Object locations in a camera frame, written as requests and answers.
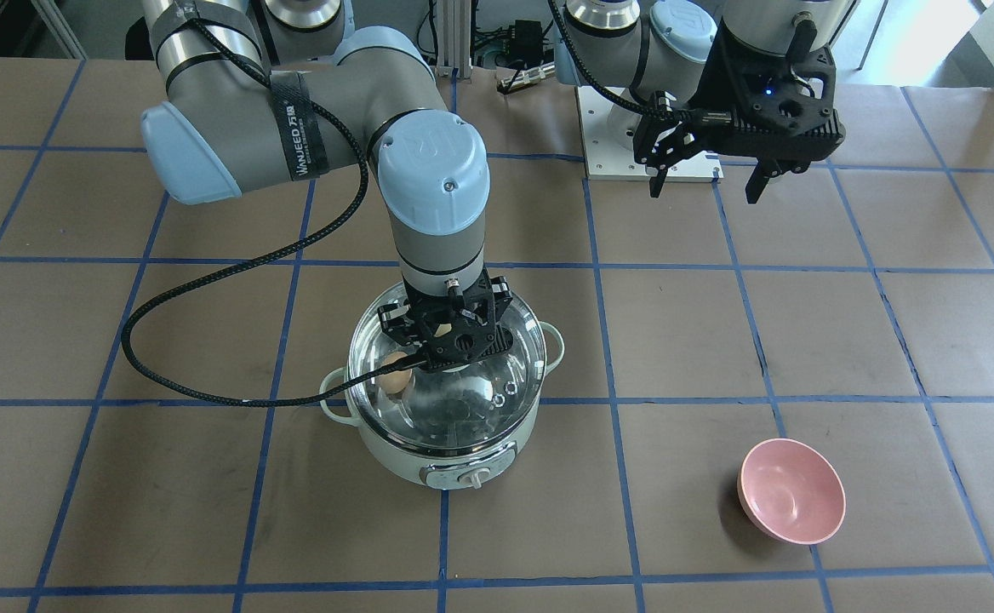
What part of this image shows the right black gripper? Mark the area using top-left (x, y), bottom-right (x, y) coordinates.
top-left (378, 271), bottom-right (514, 372)

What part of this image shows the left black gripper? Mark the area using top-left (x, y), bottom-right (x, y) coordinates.
top-left (631, 115), bottom-right (786, 205)

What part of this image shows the glass pot lid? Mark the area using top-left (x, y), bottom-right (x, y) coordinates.
top-left (344, 295), bottom-right (548, 456)

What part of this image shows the brown egg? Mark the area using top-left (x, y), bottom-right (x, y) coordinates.
top-left (375, 352), bottom-right (413, 397)

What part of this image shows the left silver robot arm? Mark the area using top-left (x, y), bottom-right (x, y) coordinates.
top-left (548, 1), bottom-right (848, 204)

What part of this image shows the light green electric pot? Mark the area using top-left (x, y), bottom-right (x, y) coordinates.
top-left (319, 296), bottom-right (566, 491)

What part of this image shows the pink bowl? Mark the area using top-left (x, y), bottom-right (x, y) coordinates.
top-left (737, 438), bottom-right (847, 546)

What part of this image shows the black braided cable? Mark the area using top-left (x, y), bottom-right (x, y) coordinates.
top-left (120, 17), bottom-right (430, 408)
top-left (546, 0), bottom-right (728, 129)

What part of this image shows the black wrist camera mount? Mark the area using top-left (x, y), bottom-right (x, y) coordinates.
top-left (688, 16), bottom-right (846, 167)

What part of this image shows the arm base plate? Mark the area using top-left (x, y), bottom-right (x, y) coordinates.
top-left (576, 85), bottom-right (723, 183)

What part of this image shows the aluminium frame post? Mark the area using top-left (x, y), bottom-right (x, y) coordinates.
top-left (431, 1), bottom-right (474, 80)

